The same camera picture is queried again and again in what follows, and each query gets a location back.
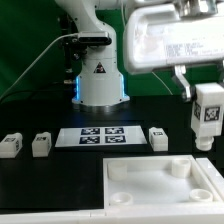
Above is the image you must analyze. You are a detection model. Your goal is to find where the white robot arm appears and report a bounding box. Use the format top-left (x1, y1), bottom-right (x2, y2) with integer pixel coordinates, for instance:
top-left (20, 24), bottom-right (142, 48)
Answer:
top-left (55, 0), bottom-right (224, 107)

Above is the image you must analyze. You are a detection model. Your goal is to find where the black cable on table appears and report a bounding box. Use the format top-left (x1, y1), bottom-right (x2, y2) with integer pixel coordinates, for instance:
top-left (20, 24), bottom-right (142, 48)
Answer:
top-left (0, 81), bottom-right (75, 105)

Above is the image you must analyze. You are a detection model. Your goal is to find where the black camera on stand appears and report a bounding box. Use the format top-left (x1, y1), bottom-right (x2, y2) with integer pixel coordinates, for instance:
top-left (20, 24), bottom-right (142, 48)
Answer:
top-left (77, 32), bottom-right (112, 46)

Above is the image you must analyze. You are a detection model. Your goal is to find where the white obstacle fixture right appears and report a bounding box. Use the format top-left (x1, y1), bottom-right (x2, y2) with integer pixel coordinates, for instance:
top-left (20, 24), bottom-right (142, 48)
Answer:
top-left (196, 158), bottom-right (224, 201)

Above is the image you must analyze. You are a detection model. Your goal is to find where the white front edge strip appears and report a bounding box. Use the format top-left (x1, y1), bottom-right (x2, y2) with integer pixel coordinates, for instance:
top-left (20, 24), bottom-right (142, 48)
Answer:
top-left (0, 203), bottom-right (224, 224)

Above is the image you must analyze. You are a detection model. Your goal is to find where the white square tabletop part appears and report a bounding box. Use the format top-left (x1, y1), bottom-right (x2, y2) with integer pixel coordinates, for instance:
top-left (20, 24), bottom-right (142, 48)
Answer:
top-left (103, 155), bottom-right (224, 208)

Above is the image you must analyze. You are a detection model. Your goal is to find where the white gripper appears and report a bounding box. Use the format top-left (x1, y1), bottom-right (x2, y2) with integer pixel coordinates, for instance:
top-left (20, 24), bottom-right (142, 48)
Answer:
top-left (123, 3), bottom-right (224, 102)

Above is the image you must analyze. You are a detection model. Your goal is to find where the white tag sheet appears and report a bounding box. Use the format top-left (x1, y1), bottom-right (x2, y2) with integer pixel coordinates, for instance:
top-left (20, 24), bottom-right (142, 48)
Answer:
top-left (56, 126), bottom-right (147, 148)

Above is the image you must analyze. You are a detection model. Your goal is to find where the black camera stand pole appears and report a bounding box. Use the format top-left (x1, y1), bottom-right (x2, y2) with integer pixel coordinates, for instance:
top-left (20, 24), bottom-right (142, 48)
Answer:
top-left (58, 13), bottom-right (81, 96)

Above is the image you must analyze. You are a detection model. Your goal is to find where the white camera cable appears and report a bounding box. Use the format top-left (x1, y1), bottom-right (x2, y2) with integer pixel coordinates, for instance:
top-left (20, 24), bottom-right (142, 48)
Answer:
top-left (0, 32), bottom-right (80, 101)

